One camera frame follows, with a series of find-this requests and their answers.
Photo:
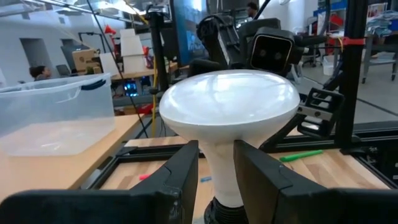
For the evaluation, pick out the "red lamp shade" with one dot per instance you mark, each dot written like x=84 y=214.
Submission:
x=109 y=30

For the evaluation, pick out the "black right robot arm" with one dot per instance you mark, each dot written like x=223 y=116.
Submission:
x=217 y=37

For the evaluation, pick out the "black aluminium frame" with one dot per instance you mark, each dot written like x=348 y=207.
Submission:
x=351 y=93

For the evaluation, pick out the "white stacked boxes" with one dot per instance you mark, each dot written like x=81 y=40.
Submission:
x=132 y=46

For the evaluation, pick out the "person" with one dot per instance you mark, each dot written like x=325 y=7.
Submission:
x=38 y=72
x=253 y=7

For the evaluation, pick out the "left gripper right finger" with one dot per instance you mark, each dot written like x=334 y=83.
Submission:
x=311 y=208

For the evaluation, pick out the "red pen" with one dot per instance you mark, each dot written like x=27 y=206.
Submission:
x=144 y=177

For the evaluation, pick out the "blue pen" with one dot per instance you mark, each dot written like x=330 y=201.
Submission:
x=206 y=179

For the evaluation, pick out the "black stand pole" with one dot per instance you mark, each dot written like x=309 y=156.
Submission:
x=158 y=46

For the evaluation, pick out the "blue panel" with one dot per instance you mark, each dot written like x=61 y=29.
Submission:
x=186 y=31

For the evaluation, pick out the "blue lit screen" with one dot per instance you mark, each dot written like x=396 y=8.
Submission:
x=130 y=90

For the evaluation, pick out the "green pen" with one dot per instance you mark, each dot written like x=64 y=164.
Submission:
x=301 y=155

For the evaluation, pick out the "cardboard box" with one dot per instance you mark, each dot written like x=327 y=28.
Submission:
x=84 y=60

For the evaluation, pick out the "thin black rod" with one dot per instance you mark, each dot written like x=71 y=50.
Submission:
x=117 y=69

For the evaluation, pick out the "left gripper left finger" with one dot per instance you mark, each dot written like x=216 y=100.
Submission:
x=140 y=208

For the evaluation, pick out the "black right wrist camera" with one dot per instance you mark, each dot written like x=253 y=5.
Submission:
x=270 y=51

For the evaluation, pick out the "light wooden desk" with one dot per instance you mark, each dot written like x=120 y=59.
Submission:
x=46 y=171

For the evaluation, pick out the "clear plastic storage bin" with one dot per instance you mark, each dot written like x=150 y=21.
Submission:
x=56 y=124

